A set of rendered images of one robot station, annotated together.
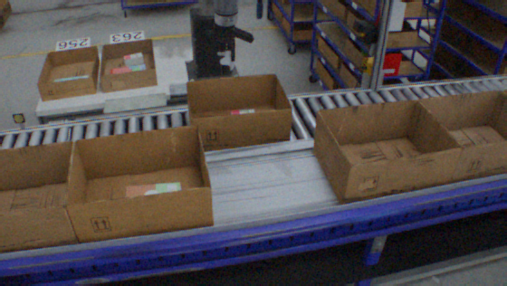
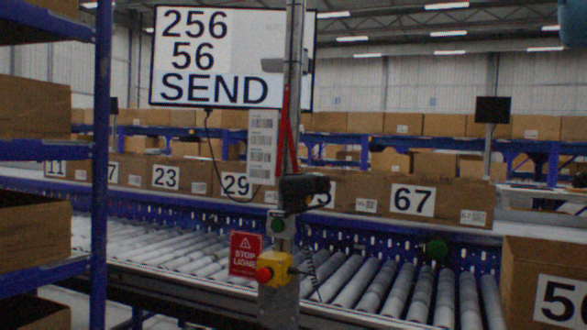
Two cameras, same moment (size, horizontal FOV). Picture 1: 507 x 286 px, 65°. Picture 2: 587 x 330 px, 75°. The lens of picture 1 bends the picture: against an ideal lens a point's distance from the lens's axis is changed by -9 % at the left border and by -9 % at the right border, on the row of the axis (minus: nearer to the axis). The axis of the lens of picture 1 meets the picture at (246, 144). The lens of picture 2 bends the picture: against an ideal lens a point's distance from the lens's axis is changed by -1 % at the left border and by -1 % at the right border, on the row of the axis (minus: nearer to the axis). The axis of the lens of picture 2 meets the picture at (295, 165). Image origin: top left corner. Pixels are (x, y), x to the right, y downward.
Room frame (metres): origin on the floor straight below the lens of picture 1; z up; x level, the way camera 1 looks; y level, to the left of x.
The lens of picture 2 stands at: (2.71, -0.06, 1.16)
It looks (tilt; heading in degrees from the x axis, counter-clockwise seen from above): 3 degrees down; 214
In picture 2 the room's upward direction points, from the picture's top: 3 degrees clockwise
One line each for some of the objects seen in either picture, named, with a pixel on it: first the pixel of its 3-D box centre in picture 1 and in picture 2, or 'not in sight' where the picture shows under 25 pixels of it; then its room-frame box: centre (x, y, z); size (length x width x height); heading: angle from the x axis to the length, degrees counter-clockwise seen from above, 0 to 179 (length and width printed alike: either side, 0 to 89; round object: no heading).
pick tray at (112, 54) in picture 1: (129, 63); not in sight; (2.04, 0.62, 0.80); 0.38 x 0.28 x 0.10; 14
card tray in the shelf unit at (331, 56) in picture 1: (345, 51); not in sight; (3.08, -0.77, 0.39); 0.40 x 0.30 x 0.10; 13
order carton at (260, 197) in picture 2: not in sight; (263, 182); (1.26, -1.22, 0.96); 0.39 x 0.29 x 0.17; 102
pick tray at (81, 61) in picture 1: (71, 71); not in sight; (1.97, 0.93, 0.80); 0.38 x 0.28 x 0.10; 13
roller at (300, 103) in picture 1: (316, 130); (445, 299); (1.53, -0.30, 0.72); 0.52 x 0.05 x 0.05; 12
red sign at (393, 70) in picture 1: (386, 65); (255, 257); (1.92, -0.71, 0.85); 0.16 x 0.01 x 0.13; 102
